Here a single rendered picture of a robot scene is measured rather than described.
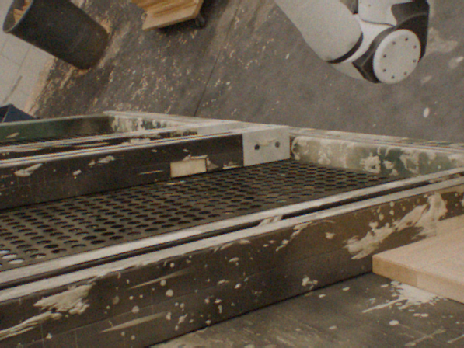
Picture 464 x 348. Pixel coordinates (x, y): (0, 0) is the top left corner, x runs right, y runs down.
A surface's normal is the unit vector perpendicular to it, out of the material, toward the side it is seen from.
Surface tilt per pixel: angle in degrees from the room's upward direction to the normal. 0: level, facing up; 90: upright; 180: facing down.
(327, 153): 33
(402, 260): 56
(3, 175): 90
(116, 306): 90
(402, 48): 90
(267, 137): 90
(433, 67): 0
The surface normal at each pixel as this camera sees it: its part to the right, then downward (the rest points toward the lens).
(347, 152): -0.82, 0.14
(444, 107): -0.71, -0.42
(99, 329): 0.58, 0.13
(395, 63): 0.40, 0.42
